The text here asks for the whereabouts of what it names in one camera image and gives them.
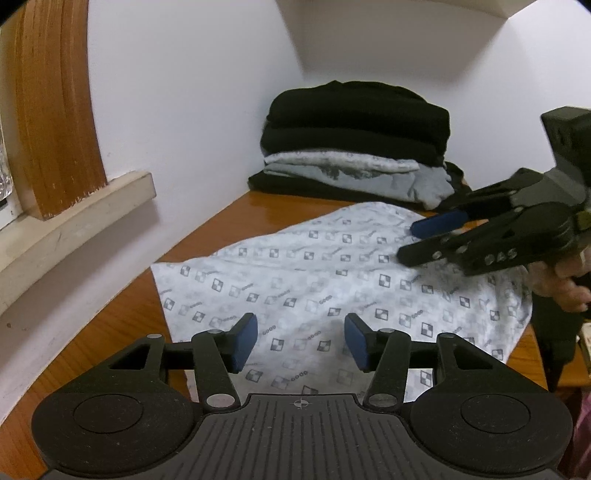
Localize wooden window frame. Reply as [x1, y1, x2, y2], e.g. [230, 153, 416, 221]
[0, 0, 110, 221]

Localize black folded knit sweater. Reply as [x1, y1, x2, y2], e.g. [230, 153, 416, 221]
[260, 80, 452, 168]

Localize white patterned pajama pants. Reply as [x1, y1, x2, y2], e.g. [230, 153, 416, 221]
[151, 202, 535, 403]

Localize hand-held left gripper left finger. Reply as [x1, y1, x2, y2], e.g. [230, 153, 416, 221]
[108, 312, 258, 413]

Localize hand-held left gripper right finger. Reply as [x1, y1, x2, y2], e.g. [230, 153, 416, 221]
[343, 312, 492, 411]

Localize person's right hand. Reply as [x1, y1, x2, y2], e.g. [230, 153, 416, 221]
[526, 247, 591, 319]

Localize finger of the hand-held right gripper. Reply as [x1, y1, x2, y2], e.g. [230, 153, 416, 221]
[409, 167, 546, 241]
[396, 220, 491, 268]

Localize clear plastic clip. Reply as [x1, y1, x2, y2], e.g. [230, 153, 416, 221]
[0, 129, 14, 208]

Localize beige windowsill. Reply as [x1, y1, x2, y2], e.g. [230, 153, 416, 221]
[0, 171, 158, 319]

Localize grey printed shirt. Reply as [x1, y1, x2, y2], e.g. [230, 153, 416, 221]
[263, 150, 456, 209]

